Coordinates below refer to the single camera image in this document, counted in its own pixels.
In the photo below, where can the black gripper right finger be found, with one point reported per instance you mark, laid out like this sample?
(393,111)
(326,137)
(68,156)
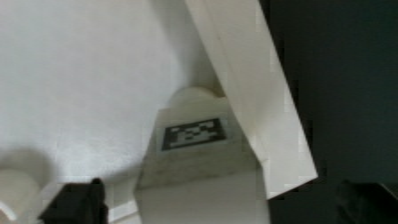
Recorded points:
(367,203)

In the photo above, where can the white table leg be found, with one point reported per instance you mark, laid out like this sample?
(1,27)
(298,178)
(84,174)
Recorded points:
(202,185)

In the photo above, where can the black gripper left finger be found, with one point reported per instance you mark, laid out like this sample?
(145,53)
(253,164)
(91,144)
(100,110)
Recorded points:
(77,206)

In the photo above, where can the white square tabletop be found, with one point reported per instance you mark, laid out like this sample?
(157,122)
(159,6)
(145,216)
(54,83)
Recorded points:
(99,58)

